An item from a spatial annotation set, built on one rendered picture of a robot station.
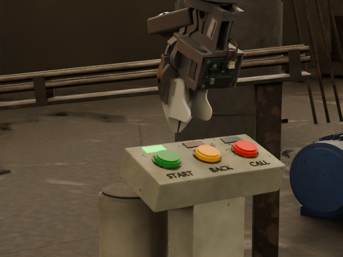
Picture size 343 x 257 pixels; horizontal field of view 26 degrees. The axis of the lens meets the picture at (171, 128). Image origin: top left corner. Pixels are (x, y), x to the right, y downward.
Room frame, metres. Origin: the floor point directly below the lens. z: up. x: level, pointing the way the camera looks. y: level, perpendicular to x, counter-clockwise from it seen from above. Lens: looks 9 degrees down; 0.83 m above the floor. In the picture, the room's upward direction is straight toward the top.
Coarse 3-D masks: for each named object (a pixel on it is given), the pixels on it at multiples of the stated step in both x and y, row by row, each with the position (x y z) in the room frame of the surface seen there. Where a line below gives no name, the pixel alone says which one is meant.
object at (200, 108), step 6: (186, 90) 1.06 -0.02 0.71; (192, 90) 1.06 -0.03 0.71; (198, 90) 1.06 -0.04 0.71; (204, 90) 1.05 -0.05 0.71; (186, 96) 1.07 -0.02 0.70; (192, 96) 1.06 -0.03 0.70; (198, 96) 1.06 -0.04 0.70; (204, 96) 1.05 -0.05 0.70; (186, 102) 1.07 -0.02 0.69; (192, 102) 1.07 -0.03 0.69; (198, 102) 1.06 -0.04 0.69; (204, 102) 1.05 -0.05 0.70; (192, 108) 1.07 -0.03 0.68; (198, 108) 1.06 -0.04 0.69; (204, 108) 1.05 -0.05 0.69; (210, 108) 1.04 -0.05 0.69; (192, 114) 1.07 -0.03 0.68; (198, 114) 1.06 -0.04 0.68; (204, 114) 1.05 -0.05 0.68; (210, 114) 1.04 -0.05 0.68; (180, 126) 1.07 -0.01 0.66
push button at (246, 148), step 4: (240, 140) 1.19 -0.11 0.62; (236, 144) 1.17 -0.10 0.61; (240, 144) 1.17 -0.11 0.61; (244, 144) 1.18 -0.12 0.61; (248, 144) 1.18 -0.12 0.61; (252, 144) 1.18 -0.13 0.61; (236, 148) 1.16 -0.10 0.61; (240, 148) 1.16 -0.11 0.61; (244, 148) 1.16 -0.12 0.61; (248, 148) 1.17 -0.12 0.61; (252, 148) 1.17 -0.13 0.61; (256, 148) 1.18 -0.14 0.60; (240, 152) 1.16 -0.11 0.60; (244, 152) 1.16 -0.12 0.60; (248, 152) 1.16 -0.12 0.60; (252, 152) 1.16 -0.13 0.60; (256, 152) 1.17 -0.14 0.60; (248, 156) 1.16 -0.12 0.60; (252, 156) 1.16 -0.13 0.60
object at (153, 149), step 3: (144, 147) 1.12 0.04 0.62; (147, 147) 1.12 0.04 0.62; (150, 147) 1.12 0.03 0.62; (153, 147) 1.13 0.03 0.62; (156, 147) 1.13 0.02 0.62; (159, 147) 1.13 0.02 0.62; (162, 147) 1.13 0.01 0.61; (144, 150) 1.11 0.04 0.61; (147, 150) 1.11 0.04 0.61; (150, 150) 1.12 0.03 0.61; (153, 150) 1.12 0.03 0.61; (156, 150) 1.12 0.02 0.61; (159, 150) 1.12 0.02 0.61
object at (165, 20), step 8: (192, 8) 1.02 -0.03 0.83; (160, 16) 1.07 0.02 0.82; (168, 16) 1.05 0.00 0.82; (176, 16) 1.04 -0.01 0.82; (184, 16) 1.02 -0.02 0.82; (192, 16) 1.02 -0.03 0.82; (152, 24) 1.09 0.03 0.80; (160, 24) 1.07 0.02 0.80; (168, 24) 1.06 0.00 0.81; (176, 24) 1.04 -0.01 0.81; (184, 24) 1.02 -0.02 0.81; (192, 24) 1.02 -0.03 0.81; (152, 32) 1.09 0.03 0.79; (160, 32) 1.08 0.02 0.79; (168, 32) 1.09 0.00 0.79; (176, 32) 1.10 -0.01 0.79
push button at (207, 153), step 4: (196, 148) 1.14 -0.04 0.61; (200, 148) 1.13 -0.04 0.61; (204, 148) 1.14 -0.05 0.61; (208, 148) 1.14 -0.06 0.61; (212, 148) 1.14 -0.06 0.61; (216, 148) 1.14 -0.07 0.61; (196, 152) 1.13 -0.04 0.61; (200, 152) 1.12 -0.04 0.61; (204, 152) 1.12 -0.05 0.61; (208, 152) 1.13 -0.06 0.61; (212, 152) 1.13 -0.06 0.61; (216, 152) 1.13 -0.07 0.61; (200, 156) 1.12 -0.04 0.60; (204, 156) 1.12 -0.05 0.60; (208, 156) 1.12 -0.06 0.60; (212, 156) 1.12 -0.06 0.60; (216, 156) 1.12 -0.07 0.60; (204, 160) 1.12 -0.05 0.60; (208, 160) 1.12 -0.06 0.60; (212, 160) 1.12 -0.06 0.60; (216, 160) 1.12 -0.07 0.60
